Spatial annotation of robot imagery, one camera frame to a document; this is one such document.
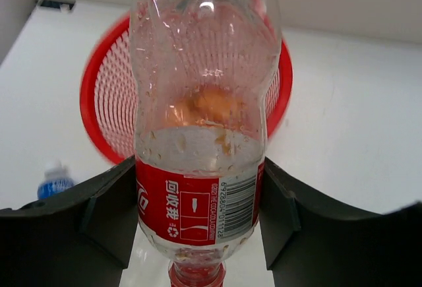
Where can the black label left table corner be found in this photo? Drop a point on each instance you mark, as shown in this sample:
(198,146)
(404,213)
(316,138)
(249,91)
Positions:
(63,6)

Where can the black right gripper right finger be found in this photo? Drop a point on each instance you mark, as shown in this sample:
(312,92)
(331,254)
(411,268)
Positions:
(311,239)

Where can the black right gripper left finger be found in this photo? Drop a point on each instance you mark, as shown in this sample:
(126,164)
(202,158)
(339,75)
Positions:
(80,237)

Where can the clear bottle blue label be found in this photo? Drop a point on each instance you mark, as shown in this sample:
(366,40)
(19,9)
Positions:
(56,180)

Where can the clear bottle red label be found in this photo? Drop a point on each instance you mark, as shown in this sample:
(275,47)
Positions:
(196,205)

